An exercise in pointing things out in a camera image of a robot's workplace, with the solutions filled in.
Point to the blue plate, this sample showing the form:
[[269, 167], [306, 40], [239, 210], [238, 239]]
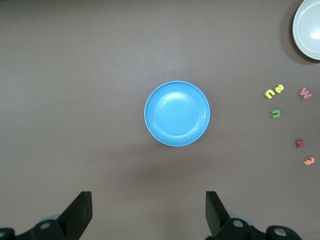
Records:
[[177, 113]]

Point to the orange letter t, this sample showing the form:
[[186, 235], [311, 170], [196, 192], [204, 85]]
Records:
[[309, 161]]

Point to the yellow foam number two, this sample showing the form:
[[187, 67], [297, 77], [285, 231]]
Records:
[[279, 89]]

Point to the beige plate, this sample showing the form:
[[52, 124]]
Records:
[[308, 27]]

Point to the yellow foam letter u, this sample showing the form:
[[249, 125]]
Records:
[[268, 95]]

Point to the green foam letter u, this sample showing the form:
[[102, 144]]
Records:
[[276, 114]]

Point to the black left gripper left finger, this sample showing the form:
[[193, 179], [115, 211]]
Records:
[[80, 215]]

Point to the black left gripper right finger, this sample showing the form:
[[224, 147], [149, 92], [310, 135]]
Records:
[[216, 215]]

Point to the dark red foam letter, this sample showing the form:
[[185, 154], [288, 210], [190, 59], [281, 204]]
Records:
[[299, 144]]

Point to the pink foam letter w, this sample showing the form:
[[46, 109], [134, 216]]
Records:
[[305, 93]]

